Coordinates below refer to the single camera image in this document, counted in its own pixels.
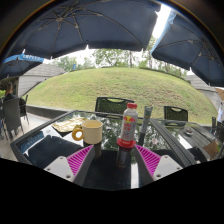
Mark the low dark stone wall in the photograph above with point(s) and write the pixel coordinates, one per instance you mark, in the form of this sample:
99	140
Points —
46	111

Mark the yellow foil bag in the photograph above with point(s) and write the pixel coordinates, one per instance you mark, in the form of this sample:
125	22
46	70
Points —
68	125

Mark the red-capped drink bottle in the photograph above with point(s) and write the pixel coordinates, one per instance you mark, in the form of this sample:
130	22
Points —
129	125

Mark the large dark blue parasol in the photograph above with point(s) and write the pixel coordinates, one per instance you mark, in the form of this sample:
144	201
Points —
86	26

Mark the slim dark chair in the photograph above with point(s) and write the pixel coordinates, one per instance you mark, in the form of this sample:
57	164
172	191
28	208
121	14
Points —
24	108

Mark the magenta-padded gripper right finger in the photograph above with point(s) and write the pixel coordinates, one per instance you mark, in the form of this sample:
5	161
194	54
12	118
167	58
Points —
150	160

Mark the grey building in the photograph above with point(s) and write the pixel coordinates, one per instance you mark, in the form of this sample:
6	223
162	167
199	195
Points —
40	78
203	88

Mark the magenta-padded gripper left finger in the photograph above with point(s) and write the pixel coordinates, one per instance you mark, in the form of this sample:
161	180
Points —
78	160

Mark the grey parasol pole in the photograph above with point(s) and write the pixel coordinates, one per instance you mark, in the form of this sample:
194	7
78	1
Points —
145	123

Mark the wide black plastic chair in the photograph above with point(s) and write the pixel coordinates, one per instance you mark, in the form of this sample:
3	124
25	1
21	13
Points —
113	106

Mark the blue-rimmed dark parasol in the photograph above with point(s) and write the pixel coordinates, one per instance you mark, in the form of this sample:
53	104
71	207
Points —
18	65

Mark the person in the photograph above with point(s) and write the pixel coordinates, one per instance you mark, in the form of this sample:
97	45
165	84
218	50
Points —
10	95

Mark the dark wicker chair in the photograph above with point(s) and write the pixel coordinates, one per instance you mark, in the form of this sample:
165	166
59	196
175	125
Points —
11	115

